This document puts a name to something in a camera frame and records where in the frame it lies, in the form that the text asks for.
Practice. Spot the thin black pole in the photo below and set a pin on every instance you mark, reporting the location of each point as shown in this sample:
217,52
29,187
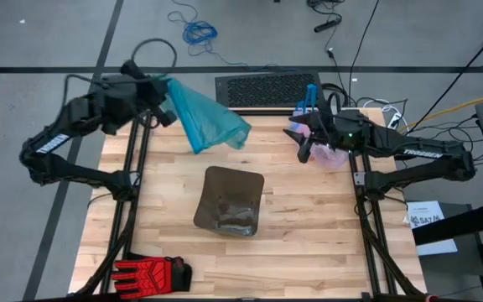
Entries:
451,86

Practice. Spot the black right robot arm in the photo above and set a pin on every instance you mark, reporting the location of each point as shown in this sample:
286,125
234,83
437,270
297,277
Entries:
426,153

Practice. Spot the black aluminium table frame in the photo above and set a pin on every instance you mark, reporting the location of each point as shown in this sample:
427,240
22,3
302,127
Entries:
266,112

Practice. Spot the white printed paper sheet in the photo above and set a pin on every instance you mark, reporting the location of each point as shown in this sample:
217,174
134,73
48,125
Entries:
426,209

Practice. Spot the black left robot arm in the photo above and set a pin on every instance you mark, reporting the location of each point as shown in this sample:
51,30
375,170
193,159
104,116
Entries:
57,142

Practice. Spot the black power strip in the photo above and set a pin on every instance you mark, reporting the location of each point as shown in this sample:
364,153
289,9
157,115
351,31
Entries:
327,25

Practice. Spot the red black work glove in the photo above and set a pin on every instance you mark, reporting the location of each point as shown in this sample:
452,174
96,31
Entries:
149,277

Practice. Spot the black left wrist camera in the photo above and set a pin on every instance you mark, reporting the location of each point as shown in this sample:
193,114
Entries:
130,68

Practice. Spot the grey trash bin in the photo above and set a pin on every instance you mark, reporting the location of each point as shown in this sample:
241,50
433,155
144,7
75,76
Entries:
229,197

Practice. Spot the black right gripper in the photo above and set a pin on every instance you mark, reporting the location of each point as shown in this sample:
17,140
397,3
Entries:
342,130

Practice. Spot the black slanted bar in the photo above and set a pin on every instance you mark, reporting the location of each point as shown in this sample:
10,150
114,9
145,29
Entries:
459,224

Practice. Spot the teal plastic trash bag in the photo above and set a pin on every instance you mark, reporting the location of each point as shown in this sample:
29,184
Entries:
208,121

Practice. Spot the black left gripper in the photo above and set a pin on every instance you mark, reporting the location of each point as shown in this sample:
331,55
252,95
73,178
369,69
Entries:
128,98

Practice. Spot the translucent white trash bag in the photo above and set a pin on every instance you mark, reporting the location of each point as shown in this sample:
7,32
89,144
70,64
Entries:
329,157

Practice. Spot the grey cabinet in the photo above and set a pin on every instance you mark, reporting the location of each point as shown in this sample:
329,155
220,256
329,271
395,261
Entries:
463,268

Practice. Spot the black perforated computer case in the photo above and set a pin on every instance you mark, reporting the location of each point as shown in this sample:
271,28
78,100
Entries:
266,90

